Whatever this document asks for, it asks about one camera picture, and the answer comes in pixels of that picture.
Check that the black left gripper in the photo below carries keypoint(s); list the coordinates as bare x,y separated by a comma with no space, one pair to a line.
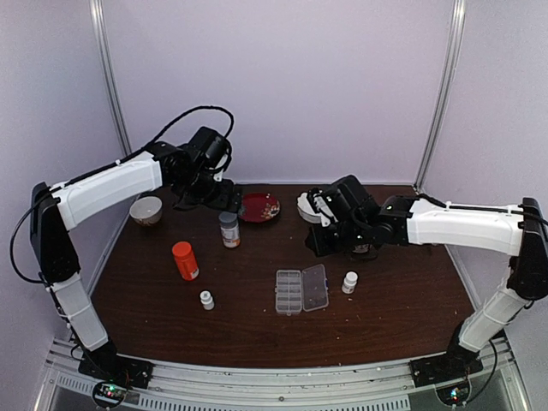
222,201

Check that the small white dropper bottle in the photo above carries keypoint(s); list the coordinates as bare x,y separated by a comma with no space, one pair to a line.
206,299

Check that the orange pill bottle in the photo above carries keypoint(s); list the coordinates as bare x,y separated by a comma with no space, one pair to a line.
185,260

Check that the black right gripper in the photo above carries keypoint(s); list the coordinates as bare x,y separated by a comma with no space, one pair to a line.
318,244

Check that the white scalloped bowl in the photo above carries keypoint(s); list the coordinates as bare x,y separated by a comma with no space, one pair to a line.
306,211

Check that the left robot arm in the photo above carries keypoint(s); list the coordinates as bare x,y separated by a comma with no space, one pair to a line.
62,208

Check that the aluminium frame post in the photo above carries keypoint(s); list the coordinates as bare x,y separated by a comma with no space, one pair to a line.
101,35
453,51

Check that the white ceramic bowl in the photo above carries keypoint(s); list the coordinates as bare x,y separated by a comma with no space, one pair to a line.
146,211

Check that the aluminium front rail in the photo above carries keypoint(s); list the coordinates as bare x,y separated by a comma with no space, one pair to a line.
384,385

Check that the floral mug yellow inside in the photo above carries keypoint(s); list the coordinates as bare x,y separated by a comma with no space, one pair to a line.
362,249

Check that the small white pill bottle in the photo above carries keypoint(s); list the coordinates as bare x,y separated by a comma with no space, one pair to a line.
349,282

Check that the red floral plate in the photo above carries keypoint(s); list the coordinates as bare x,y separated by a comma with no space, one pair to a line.
259,207

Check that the right aluminium frame post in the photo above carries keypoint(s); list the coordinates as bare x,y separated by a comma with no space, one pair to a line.
453,51

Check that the grey cap pill bottle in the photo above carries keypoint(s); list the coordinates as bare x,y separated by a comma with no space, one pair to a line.
229,227

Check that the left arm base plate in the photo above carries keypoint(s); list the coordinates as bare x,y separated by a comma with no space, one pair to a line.
108,365

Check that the clear plastic pill organizer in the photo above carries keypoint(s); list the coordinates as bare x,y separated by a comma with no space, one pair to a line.
301,291

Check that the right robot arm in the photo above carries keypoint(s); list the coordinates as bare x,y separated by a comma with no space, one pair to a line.
517,231

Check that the left aluminium frame post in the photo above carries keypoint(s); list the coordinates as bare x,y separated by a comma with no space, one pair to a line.
101,35

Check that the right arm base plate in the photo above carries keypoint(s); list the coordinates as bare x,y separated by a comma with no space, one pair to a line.
443,367

